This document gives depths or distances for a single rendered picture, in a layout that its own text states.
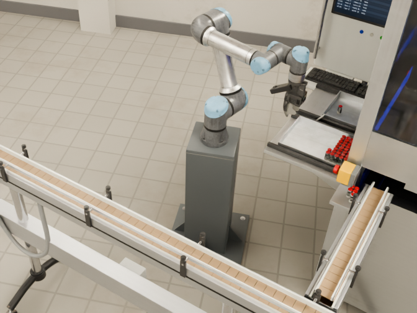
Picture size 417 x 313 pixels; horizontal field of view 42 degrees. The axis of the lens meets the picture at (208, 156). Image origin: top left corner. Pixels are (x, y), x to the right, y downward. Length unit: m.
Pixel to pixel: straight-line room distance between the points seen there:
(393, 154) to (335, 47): 1.20
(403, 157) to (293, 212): 1.37
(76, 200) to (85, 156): 1.69
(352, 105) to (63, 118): 2.27
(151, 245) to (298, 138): 1.01
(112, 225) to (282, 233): 1.51
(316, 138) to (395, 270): 0.74
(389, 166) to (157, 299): 1.15
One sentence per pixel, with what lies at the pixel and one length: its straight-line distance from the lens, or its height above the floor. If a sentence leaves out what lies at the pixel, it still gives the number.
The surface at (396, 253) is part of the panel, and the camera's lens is 2.71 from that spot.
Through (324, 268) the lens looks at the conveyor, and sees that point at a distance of 2.11.
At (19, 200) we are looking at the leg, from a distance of 2.69.
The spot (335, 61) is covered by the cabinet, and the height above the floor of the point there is 0.88.
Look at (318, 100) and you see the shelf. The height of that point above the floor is 0.88.
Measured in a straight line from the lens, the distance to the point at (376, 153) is 2.37.
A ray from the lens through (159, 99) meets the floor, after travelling 4.46.
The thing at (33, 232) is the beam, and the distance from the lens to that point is 2.75.
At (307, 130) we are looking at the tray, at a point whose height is 0.88.
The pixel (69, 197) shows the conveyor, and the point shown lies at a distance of 2.29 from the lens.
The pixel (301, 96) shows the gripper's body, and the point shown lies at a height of 1.18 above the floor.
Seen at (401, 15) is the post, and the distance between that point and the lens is 2.07.
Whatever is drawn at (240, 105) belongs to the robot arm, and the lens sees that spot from 2.76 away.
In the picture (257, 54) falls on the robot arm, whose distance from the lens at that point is 2.37.
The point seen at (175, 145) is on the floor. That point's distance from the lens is 3.98.
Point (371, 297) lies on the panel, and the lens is 2.99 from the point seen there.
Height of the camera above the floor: 2.56
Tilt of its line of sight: 41 degrees down
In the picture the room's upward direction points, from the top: 3 degrees clockwise
